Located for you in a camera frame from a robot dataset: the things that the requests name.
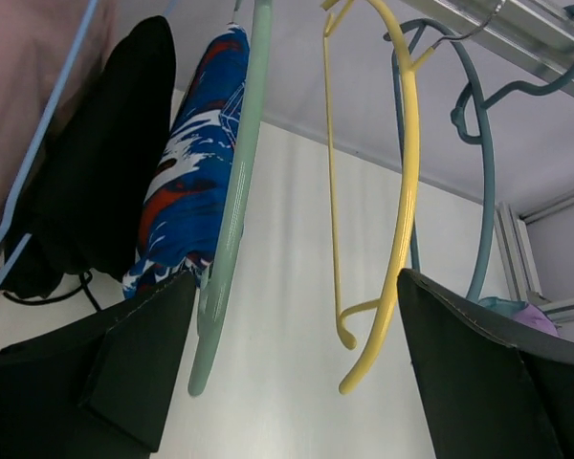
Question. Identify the black garment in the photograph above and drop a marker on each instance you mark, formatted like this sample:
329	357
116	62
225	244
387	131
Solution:
86	167

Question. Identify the yellow plastic hanger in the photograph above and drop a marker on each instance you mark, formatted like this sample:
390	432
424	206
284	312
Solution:
384	305

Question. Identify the mint green plastic hanger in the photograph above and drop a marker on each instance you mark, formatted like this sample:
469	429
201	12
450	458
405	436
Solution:
214	299

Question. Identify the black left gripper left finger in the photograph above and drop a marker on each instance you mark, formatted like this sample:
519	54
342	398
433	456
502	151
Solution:
131	382

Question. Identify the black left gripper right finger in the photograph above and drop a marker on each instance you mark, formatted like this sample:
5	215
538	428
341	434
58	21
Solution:
478	396

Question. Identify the purple garment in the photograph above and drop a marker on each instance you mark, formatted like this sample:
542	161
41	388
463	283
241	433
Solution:
535	318

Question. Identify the teal plastic basket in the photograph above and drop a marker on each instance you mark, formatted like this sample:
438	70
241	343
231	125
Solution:
502	306

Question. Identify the teal plastic hanger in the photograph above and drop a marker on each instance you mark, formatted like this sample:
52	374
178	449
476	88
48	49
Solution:
471	121

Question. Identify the blue red white patterned trousers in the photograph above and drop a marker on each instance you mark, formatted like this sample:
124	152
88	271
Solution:
183	206

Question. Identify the aluminium frame post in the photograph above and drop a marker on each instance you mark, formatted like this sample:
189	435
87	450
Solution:
537	251

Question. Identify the pink garment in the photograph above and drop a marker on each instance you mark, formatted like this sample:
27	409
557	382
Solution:
35	39

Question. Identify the aluminium hanging rail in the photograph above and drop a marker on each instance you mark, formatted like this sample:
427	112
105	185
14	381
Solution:
536	36

